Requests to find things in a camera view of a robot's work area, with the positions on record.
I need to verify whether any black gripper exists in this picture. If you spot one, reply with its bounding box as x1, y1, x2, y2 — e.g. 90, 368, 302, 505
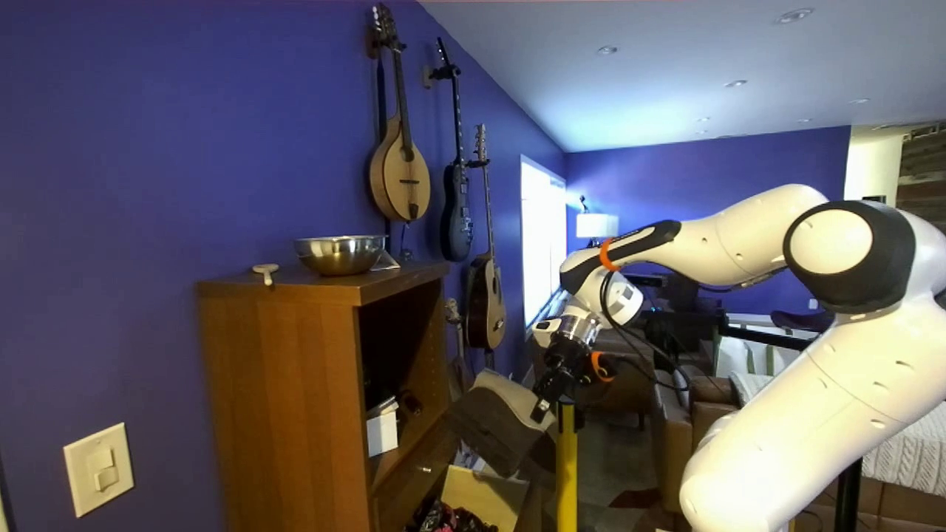
534, 337, 596, 402

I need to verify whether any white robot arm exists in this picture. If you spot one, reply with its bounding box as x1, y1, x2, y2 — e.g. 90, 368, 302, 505
558, 182, 946, 532

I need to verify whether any open wooden drawer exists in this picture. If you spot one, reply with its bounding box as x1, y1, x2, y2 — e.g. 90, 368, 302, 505
405, 463, 529, 532

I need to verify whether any brown wooden chest cabinet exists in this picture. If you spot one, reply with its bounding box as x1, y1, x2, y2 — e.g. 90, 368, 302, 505
198, 262, 454, 532

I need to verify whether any brown leather sofa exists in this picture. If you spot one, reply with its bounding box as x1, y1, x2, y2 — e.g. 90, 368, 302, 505
589, 340, 739, 502

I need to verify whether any white table lamp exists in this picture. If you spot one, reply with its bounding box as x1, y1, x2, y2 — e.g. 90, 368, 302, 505
572, 211, 618, 238

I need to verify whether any white box on shelf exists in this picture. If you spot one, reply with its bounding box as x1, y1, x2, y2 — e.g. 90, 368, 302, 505
367, 395, 399, 457

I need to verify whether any silver metal bowl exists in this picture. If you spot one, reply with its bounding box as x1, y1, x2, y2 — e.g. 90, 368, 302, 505
299, 234, 385, 273

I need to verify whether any black metal stand pole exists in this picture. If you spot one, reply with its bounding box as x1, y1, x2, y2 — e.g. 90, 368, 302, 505
833, 461, 864, 532

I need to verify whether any white knit blanket bed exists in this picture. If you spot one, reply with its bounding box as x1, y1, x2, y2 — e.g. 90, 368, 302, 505
864, 430, 946, 497

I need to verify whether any yellow post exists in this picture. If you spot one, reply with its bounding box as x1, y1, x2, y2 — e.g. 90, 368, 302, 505
556, 402, 580, 532

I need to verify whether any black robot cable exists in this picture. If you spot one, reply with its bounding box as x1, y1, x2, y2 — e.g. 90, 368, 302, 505
589, 262, 698, 415

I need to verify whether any dark electric guitar on wall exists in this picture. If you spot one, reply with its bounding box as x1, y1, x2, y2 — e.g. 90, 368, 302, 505
430, 44, 472, 259

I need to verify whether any mandolin on wall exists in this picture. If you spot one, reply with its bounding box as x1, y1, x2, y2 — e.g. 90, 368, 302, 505
370, 3, 430, 223

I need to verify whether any beige wall light switch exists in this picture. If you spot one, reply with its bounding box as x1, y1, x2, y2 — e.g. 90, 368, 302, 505
62, 423, 135, 516

